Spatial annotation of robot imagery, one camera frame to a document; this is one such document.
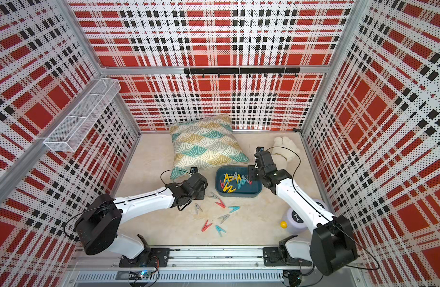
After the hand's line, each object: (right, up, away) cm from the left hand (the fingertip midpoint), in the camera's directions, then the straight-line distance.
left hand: (201, 189), depth 89 cm
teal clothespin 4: (+17, -9, -2) cm, 19 cm away
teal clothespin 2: (+19, +1, +6) cm, 20 cm away
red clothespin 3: (+10, -7, 0) cm, 12 cm away
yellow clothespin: (+13, +5, +7) cm, 15 cm away
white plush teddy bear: (+38, +20, -16) cm, 45 cm away
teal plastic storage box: (+24, -2, +5) cm, 24 cm away
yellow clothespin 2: (+14, 0, +4) cm, 15 cm away
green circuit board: (-21, -29, -20) cm, 41 cm away
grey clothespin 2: (+6, -4, +2) cm, 8 cm away
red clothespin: (+10, +1, +6) cm, 12 cm away
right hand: (+27, +11, -4) cm, 29 cm away
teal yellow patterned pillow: (+1, +24, +6) cm, 25 cm away
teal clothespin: (+22, +4, +7) cm, 23 cm away
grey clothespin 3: (+11, -12, -5) cm, 18 cm away
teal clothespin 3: (+10, -16, -8) cm, 21 cm away
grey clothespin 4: (-2, -9, -2) cm, 9 cm away
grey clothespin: (+17, +5, +9) cm, 20 cm away
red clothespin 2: (+3, -16, -7) cm, 17 cm away
